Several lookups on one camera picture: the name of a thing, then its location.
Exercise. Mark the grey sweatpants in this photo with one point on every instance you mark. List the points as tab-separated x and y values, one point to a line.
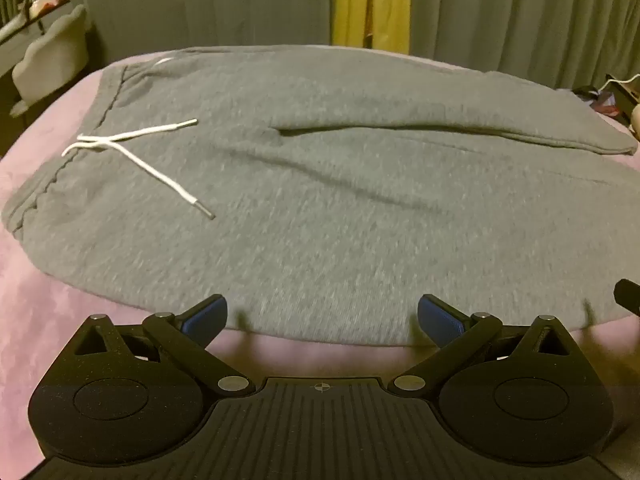
325	210

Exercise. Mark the pink blanket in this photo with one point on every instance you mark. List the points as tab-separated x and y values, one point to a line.
30	310

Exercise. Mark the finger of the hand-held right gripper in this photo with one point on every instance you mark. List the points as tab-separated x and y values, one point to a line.
629	294

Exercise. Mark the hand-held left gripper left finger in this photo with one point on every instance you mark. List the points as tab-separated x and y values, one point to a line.
205	316

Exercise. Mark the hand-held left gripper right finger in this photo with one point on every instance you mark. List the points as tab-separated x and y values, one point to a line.
440	317

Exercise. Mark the yellow curtain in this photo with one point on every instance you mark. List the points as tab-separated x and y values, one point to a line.
372	5

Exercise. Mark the dark clutter pile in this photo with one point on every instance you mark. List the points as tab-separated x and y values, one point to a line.
612	102

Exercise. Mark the grey curtain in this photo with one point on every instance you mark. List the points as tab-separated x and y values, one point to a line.
225	5
525	15

